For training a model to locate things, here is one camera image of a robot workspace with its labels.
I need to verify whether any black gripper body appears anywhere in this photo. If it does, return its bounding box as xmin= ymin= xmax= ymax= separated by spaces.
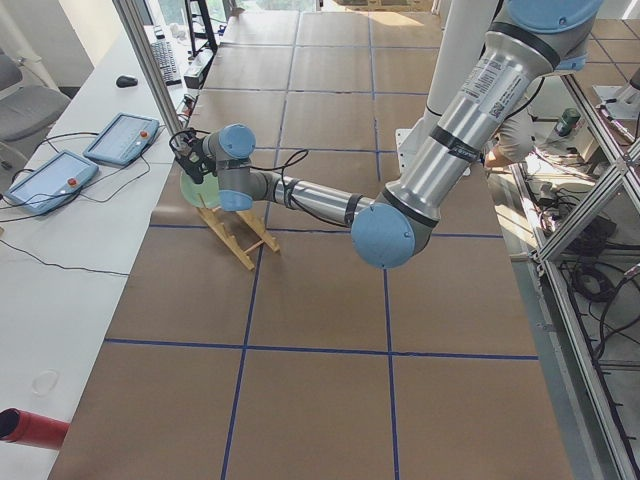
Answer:
xmin=175 ymin=134 xmax=216 ymax=184

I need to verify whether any light green round plate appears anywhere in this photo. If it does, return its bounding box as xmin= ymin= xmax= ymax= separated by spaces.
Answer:
xmin=180 ymin=171 xmax=220 ymax=209

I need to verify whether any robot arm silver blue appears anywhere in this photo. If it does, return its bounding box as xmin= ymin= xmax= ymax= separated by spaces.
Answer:
xmin=169 ymin=1 xmax=601 ymax=269

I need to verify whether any wooden plate drying rack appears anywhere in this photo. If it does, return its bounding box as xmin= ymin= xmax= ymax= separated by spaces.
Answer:
xmin=196 ymin=194 xmax=280 ymax=271

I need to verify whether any far blue teach pendant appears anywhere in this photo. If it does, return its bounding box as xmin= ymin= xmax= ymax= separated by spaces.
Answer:
xmin=83 ymin=113 xmax=160 ymax=166

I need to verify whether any blue teach pendant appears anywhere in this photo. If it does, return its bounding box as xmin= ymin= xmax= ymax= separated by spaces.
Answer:
xmin=83 ymin=113 xmax=160 ymax=166
xmin=4 ymin=150 xmax=99 ymax=214

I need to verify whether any black computer mouse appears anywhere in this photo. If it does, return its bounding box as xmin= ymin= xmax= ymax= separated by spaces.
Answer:
xmin=115 ymin=75 xmax=138 ymax=88

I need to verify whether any black keyboard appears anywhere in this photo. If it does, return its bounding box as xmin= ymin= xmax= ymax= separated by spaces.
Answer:
xmin=150 ymin=40 xmax=181 ymax=86

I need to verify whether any near blue teach pendant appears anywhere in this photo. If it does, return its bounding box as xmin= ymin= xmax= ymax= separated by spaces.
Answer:
xmin=4 ymin=150 xmax=99 ymax=214

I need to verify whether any grey office chair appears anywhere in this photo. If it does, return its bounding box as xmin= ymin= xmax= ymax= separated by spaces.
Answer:
xmin=1 ymin=51 xmax=71 ymax=172

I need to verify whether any red cylinder bottle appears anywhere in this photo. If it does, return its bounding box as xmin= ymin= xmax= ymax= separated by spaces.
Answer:
xmin=1 ymin=408 xmax=69 ymax=450

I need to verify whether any person in beige shirt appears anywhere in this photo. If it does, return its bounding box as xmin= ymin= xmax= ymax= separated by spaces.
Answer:
xmin=484 ymin=109 xmax=534 ymax=169

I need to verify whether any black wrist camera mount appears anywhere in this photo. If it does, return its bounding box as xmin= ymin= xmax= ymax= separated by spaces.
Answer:
xmin=169 ymin=128 xmax=200 ymax=163

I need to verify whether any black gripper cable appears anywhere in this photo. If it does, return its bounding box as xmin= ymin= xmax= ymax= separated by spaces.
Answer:
xmin=247 ymin=147 xmax=361 ymax=226

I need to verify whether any aluminium frame post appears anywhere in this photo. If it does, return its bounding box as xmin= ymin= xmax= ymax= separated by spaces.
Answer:
xmin=112 ymin=0 xmax=182 ymax=134

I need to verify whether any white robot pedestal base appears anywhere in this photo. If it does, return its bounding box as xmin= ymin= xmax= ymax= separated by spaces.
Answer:
xmin=395 ymin=0 xmax=501 ymax=172

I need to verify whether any aluminium frame rack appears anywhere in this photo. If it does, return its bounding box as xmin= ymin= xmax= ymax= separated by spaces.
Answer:
xmin=513 ymin=76 xmax=639 ymax=479

